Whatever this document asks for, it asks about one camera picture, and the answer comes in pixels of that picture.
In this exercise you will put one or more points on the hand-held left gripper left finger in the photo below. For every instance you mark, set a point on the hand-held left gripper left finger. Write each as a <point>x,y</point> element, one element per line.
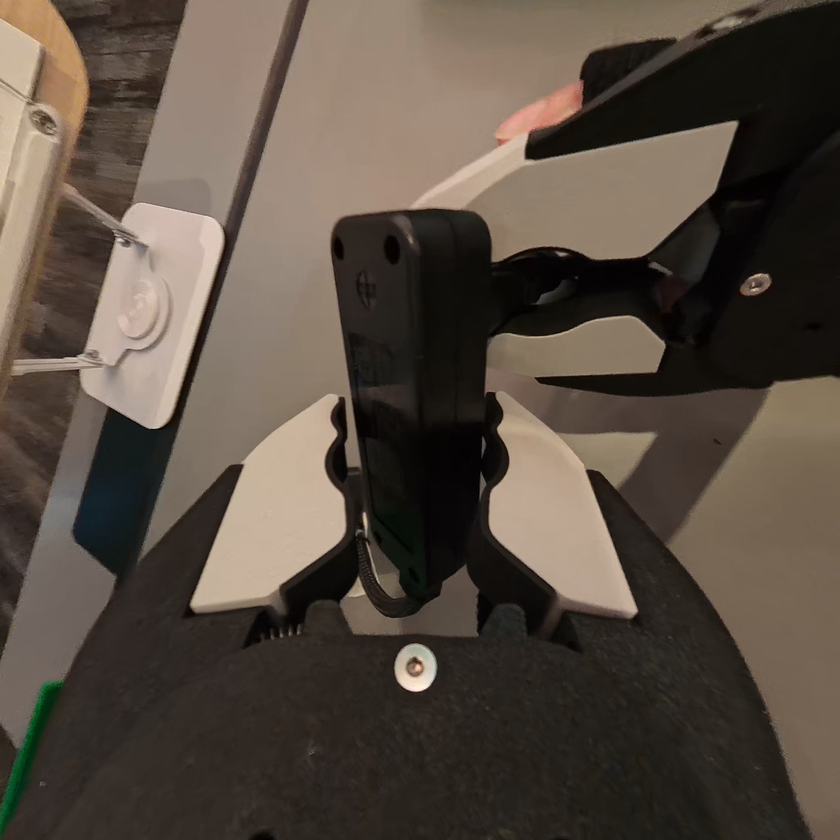
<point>275,518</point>

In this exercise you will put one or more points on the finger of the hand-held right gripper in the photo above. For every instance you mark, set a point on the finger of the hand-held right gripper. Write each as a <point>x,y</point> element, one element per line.
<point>590,197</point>
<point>590,348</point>

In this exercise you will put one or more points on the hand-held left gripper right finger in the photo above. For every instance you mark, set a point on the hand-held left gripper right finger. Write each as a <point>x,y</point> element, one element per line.
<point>558,525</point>

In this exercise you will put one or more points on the black power strip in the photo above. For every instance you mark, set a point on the black power strip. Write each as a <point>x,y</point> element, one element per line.
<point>413,361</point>

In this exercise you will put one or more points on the person's right hand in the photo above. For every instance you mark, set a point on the person's right hand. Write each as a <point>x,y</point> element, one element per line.
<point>544,115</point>

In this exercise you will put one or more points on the green plastic bin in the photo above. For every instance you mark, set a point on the green plastic bin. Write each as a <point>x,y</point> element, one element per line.
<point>36,741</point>

